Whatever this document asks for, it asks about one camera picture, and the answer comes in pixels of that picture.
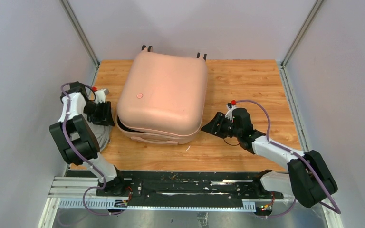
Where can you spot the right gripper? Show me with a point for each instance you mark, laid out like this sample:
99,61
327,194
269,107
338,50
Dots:
212,127

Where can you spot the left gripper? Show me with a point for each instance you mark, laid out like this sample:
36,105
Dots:
105,118

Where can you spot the pink hard-shell suitcase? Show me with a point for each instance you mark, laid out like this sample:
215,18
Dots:
163,98

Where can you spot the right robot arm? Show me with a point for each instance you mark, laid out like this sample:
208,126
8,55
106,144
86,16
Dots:
307,177

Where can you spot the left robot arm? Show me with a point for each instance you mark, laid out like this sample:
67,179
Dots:
84,108

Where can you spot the grey cloth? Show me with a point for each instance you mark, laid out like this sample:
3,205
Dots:
102,134

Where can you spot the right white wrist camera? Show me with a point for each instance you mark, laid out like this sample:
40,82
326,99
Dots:
231,106

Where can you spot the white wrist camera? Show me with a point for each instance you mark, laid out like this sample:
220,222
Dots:
100,95
231,106

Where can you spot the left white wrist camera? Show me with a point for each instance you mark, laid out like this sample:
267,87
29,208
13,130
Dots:
100,95

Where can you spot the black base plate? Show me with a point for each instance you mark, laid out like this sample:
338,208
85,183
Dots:
183,190

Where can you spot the aluminium frame rail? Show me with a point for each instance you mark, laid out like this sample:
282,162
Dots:
63,209

